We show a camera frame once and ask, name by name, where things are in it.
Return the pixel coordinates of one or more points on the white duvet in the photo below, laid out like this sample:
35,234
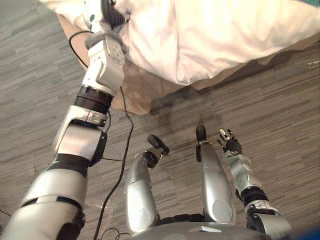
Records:
200,32

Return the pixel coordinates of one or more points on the silver left robot leg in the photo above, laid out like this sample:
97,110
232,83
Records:
140,195

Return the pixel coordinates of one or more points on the dark robot foot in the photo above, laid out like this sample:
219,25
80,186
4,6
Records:
201,133
157,143

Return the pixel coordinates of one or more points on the silver right robot leg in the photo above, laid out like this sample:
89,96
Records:
216,185

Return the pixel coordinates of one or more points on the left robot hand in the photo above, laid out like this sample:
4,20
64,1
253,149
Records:
112,13

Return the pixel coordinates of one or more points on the silver robot torso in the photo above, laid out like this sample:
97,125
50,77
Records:
195,231

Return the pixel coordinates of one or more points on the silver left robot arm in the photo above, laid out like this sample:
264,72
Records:
82,130

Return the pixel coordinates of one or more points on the dark left robot foot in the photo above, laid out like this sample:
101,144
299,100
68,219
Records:
157,143

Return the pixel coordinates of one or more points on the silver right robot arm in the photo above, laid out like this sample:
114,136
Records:
250,190

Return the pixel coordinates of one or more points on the silver robot leg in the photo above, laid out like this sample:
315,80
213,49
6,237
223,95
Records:
140,195
216,185

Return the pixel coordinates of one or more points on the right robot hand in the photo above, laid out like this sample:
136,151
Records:
230,143

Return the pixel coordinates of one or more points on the dark right robot foot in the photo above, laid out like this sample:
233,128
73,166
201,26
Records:
201,133

